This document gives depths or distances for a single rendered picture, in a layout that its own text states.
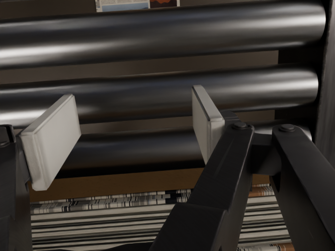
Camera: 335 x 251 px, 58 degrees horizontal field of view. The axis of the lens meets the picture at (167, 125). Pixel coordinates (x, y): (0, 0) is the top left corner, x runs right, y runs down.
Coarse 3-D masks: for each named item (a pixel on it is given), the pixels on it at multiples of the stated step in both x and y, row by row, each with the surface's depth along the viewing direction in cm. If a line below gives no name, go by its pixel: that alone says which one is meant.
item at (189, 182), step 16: (96, 176) 33; (112, 176) 32; (128, 176) 32; (144, 176) 32; (160, 176) 32; (176, 176) 31; (192, 176) 31; (256, 176) 30; (32, 192) 30; (48, 192) 30; (64, 192) 30; (80, 192) 30; (96, 192) 29; (112, 192) 29; (128, 192) 29
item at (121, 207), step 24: (144, 192) 30; (168, 192) 29; (264, 192) 28; (48, 216) 28; (72, 216) 28; (96, 216) 28; (120, 216) 27; (144, 216) 27; (264, 216) 26; (48, 240) 25; (72, 240) 24; (96, 240) 24; (120, 240) 24; (144, 240) 24; (240, 240) 23; (264, 240) 23; (288, 240) 23
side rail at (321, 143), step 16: (304, 48) 34; (320, 48) 31; (320, 64) 31; (320, 80) 31; (320, 96) 31; (288, 112) 39; (304, 112) 35; (320, 112) 32; (320, 128) 33; (320, 144) 33
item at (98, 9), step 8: (96, 0) 100; (104, 0) 100; (112, 0) 100; (120, 0) 101; (128, 0) 101; (136, 0) 101; (144, 0) 101; (152, 0) 101; (160, 0) 101; (168, 0) 101; (176, 0) 101; (96, 8) 101; (104, 8) 101; (112, 8) 101; (120, 8) 101; (128, 8) 101; (136, 8) 102; (144, 8) 102
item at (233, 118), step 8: (224, 112) 17; (232, 120) 15; (256, 136) 13; (264, 136) 13; (256, 144) 12; (264, 144) 12; (272, 144) 12; (256, 152) 13; (264, 152) 13; (272, 152) 12; (256, 160) 13; (264, 160) 13; (272, 160) 13; (280, 160) 12; (256, 168) 13; (264, 168) 13; (272, 168) 13; (280, 168) 13
